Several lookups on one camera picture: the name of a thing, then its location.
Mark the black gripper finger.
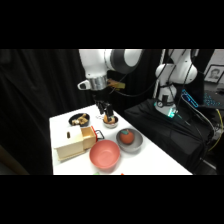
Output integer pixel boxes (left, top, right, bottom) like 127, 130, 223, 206
105, 102, 114, 118
97, 102, 105, 116

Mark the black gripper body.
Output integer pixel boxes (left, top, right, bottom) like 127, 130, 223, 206
93, 89, 113, 106

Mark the black bowl with wooden pieces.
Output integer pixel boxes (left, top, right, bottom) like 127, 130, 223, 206
68, 112, 92, 128

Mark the gray bowl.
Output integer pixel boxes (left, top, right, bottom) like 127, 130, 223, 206
115, 127, 144, 153

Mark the pink bowl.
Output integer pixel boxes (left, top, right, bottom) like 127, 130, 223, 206
88, 139, 121, 172

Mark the red toy apple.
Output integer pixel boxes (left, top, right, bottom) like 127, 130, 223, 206
119, 128, 136, 146

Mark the wooden box with drawer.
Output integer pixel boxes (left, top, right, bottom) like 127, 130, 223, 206
53, 124, 105, 162

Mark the small green light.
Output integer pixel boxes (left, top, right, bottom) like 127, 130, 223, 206
167, 108, 177, 119

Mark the black cloth-covered robot stand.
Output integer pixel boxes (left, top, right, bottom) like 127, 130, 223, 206
124, 98, 216, 175

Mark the blue lit device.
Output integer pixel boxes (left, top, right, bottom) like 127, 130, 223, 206
181, 89, 200, 109

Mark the blue-lit keyboard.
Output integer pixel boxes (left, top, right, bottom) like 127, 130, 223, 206
202, 92, 224, 110

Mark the framed portrait picture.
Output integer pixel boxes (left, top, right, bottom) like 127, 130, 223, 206
203, 64, 224, 84

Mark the yellowish wrist camera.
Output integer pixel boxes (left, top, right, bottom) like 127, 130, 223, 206
107, 79, 127, 91

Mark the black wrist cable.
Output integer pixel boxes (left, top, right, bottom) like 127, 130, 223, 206
112, 78, 160, 99

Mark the yellow cable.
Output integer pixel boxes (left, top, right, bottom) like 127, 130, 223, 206
207, 107, 224, 152

